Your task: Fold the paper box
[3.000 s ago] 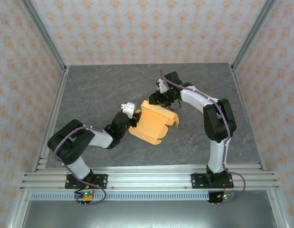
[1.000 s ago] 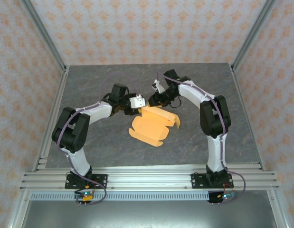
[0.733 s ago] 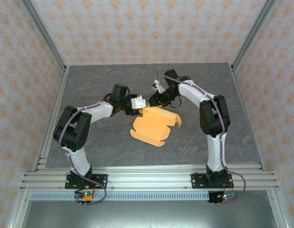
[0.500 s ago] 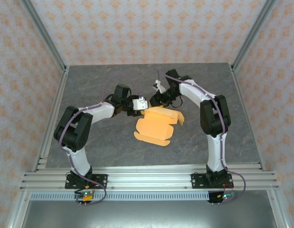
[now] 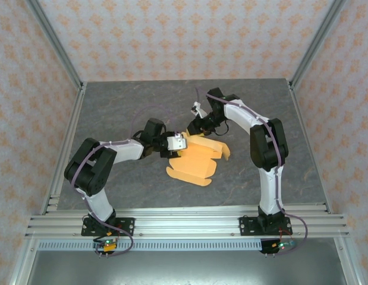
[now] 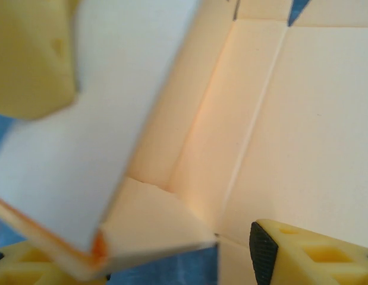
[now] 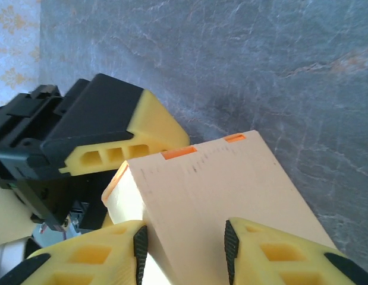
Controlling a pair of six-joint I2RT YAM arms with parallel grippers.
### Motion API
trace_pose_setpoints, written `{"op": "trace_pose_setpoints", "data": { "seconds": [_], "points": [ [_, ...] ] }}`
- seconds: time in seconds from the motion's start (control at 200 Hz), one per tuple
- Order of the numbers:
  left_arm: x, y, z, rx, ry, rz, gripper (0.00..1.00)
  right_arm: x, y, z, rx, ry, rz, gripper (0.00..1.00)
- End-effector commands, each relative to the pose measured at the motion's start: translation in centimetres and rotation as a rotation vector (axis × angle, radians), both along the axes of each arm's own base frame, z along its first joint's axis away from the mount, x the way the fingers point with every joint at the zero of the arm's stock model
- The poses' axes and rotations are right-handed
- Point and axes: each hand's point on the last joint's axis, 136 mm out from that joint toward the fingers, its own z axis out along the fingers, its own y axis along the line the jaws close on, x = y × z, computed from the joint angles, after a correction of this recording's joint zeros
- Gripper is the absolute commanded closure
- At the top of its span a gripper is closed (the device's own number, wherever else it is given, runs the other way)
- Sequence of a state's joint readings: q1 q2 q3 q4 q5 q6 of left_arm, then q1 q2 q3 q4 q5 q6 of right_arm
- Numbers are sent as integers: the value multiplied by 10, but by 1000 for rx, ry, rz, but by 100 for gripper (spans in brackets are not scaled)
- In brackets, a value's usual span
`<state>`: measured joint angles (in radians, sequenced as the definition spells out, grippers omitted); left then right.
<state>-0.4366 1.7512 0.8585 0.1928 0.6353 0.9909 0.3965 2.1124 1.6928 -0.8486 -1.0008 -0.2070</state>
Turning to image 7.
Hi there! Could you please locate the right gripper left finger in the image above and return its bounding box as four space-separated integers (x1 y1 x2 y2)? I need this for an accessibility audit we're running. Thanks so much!
0 220 149 285

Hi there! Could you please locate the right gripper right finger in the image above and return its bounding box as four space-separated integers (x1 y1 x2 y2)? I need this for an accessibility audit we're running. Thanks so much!
224 217 368 285

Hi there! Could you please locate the tan cardboard paper box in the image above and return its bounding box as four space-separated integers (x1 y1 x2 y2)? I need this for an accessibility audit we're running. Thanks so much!
0 129 339 285

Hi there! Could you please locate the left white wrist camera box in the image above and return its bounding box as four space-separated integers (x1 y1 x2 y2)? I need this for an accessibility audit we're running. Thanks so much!
0 237 29 268

